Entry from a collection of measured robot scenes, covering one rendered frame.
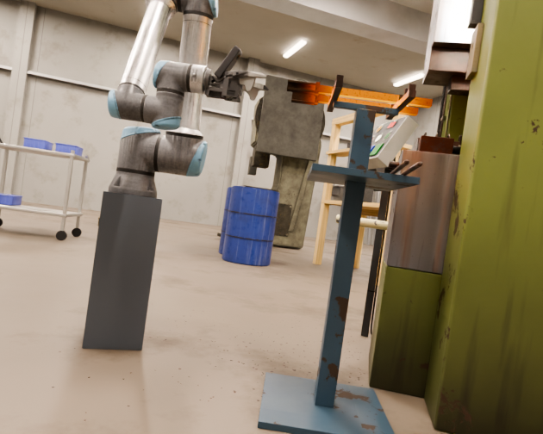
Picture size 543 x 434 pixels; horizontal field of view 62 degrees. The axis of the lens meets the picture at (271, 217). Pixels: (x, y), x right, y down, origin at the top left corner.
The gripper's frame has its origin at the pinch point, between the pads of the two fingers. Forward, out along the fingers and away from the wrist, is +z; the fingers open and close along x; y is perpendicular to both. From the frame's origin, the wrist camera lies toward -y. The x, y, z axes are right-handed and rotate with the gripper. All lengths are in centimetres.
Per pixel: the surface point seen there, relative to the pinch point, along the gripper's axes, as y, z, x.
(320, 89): 0.6, 17.0, 1.3
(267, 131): -86, -47, -589
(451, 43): -34, 66, -35
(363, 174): 27.8, 31.8, 19.8
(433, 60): -28, 61, -40
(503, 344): 72, 84, 5
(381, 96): 0.6, 36.5, 1.3
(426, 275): 57, 66, -24
